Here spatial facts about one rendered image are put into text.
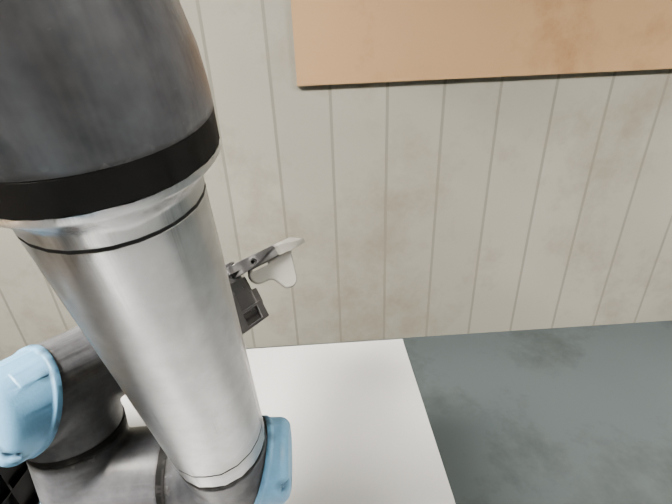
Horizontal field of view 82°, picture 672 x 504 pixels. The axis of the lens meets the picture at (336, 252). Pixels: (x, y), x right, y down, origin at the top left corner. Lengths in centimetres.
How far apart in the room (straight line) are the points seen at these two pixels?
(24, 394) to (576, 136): 188
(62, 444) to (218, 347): 20
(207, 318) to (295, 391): 62
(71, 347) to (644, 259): 230
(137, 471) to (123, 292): 25
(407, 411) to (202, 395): 57
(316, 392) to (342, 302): 112
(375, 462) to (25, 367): 51
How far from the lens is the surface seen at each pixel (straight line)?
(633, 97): 203
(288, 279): 50
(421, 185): 171
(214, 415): 27
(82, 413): 38
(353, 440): 73
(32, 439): 37
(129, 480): 41
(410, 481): 70
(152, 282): 17
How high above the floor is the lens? 128
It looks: 26 degrees down
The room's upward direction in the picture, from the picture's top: 3 degrees counter-clockwise
